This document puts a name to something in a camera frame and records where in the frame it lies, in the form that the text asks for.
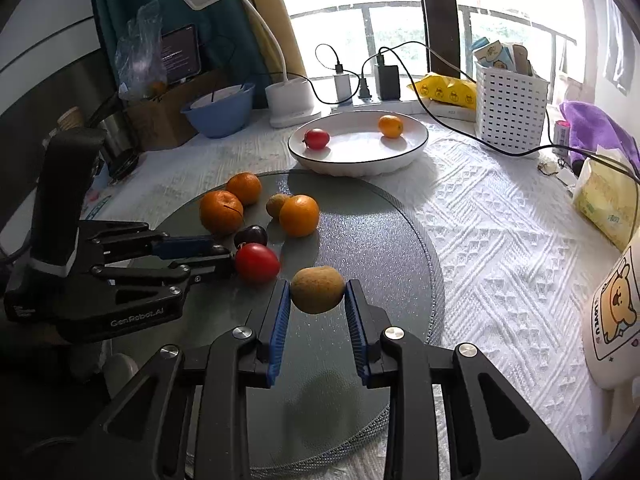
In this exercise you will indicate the black charger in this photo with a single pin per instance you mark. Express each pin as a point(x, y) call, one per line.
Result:
point(387, 82)

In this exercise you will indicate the small pink capped bottle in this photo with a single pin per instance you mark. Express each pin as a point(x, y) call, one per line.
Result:
point(562, 137)

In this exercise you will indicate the yellow curtain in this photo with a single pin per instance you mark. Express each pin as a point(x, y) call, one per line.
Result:
point(295, 55)

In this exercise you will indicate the white power strip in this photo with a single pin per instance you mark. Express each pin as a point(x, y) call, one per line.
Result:
point(400, 106)

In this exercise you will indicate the brown kiwi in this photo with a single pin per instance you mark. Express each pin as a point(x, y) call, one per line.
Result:
point(317, 290)

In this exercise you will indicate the teal curtain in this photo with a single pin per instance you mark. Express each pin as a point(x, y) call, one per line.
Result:
point(220, 25)

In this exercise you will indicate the blue bowl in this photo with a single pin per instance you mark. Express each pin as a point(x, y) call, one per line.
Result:
point(220, 120)

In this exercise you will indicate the hanging grey garment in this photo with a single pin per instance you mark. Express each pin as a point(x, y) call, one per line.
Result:
point(617, 45)

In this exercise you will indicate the clear plastic bag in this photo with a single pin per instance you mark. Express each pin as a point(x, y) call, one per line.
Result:
point(137, 55)

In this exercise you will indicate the mandarin orange with stem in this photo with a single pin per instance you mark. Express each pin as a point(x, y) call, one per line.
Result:
point(220, 211)

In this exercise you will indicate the metal balcony railing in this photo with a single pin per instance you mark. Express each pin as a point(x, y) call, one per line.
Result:
point(366, 25)

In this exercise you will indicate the black smartphone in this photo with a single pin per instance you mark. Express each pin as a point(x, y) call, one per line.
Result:
point(180, 52)

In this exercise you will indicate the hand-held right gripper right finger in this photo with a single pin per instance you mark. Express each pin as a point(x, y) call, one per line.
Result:
point(356, 330)

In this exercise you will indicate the blue white carton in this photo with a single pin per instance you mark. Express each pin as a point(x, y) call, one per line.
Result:
point(490, 55)

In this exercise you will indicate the yellow green tissue pack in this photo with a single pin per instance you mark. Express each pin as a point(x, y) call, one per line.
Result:
point(605, 200)

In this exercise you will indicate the bagged small orange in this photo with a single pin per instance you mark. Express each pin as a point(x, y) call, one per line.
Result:
point(156, 88)

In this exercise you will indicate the brown card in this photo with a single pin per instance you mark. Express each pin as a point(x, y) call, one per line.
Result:
point(521, 60)

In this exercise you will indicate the small orange kumquat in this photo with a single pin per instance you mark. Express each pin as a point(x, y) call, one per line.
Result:
point(390, 126)

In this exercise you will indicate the dark window post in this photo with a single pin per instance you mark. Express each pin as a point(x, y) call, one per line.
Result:
point(440, 15)

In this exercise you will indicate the white textured tablecloth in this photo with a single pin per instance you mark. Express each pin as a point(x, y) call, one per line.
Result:
point(500, 240)

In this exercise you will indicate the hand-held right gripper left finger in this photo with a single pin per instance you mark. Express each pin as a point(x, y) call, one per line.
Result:
point(280, 330)

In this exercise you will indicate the cardboard box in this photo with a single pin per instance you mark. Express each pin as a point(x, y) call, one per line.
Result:
point(160, 120)

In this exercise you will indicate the white desk lamp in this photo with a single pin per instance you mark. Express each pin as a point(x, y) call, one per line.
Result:
point(290, 100)

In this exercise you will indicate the round glass turntable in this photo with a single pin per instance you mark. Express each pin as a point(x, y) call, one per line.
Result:
point(370, 240)

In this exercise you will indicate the bear print white bag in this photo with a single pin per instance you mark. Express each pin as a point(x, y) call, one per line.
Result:
point(615, 320)

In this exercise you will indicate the white perforated basket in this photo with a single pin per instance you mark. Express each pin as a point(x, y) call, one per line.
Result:
point(510, 105)

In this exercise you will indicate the large red tomato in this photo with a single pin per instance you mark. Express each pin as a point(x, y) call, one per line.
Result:
point(256, 262)

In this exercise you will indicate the purple cloth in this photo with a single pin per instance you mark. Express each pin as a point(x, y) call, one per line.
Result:
point(595, 125)

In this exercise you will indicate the small red tomato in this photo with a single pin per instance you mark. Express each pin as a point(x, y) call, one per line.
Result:
point(316, 138)

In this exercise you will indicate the small tan kiwi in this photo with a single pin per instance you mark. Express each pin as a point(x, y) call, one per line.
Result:
point(275, 205)

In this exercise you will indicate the white charger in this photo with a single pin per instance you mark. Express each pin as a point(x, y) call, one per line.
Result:
point(344, 87)

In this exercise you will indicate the white plate with dark rim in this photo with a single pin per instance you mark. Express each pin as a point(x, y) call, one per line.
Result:
point(350, 152)

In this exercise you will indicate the dark metal kettle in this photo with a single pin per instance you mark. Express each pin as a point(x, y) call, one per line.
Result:
point(117, 145)

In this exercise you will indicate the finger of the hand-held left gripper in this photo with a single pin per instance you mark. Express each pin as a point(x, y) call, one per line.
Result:
point(185, 246)
point(210, 264)

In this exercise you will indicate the flat white packet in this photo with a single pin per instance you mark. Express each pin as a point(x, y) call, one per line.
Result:
point(450, 111)

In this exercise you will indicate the dark cherry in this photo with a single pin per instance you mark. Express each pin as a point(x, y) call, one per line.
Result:
point(251, 235)

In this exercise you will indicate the black plug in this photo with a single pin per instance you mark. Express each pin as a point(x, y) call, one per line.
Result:
point(364, 91)

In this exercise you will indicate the yellow wipes packet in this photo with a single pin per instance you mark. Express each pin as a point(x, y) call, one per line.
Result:
point(445, 90)

